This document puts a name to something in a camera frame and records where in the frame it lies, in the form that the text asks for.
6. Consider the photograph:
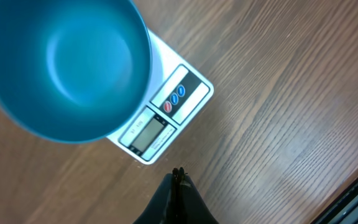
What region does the white digital kitchen scale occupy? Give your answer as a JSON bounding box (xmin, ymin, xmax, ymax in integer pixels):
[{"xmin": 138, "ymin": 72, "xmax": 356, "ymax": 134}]
[{"xmin": 108, "ymin": 31, "xmax": 214, "ymax": 165}]

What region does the teal blue bowl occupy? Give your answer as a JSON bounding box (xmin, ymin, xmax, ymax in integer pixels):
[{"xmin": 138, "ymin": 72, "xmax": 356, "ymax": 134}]
[{"xmin": 0, "ymin": 0, "xmax": 152, "ymax": 143}]

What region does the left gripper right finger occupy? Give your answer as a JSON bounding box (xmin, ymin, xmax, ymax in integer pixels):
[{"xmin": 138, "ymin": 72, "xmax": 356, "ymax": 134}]
[{"xmin": 177, "ymin": 167, "xmax": 218, "ymax": 224}]

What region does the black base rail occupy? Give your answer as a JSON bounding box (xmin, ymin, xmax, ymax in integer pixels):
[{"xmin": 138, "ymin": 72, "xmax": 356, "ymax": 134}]
[{"xmin": 312, "ymin": 178, "xmax": 358, "ymax": 224}]

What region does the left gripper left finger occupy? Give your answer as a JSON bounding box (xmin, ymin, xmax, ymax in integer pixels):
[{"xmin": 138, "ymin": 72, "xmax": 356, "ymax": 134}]
[{"xmin": 134, "ymin": 168, "xmax": 178, "ymax": 224}]

